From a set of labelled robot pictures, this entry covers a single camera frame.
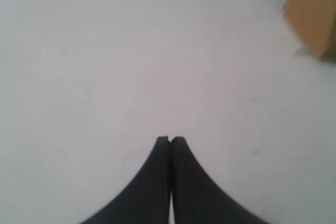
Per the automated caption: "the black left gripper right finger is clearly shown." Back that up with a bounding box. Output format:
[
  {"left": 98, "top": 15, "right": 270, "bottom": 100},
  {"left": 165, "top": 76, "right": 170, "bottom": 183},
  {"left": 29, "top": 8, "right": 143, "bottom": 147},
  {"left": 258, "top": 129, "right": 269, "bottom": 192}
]
[{"left": 171, "top": 136, "right": 265, "bottom": 224}]

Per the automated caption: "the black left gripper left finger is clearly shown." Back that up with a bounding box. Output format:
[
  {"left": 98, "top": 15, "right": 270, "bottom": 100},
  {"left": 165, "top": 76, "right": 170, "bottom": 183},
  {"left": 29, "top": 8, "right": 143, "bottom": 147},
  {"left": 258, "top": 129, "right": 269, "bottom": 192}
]
[{"left": 83, "top": 136, "right": 172, "bottom": 224}]

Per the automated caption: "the brown paper shopping bag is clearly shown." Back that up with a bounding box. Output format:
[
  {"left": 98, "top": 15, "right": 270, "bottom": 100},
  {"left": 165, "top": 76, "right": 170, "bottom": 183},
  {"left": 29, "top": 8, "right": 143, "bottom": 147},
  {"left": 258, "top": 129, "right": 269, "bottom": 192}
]
[{"left": 284, "top": 0, "right": 335, "bottom": 62}]

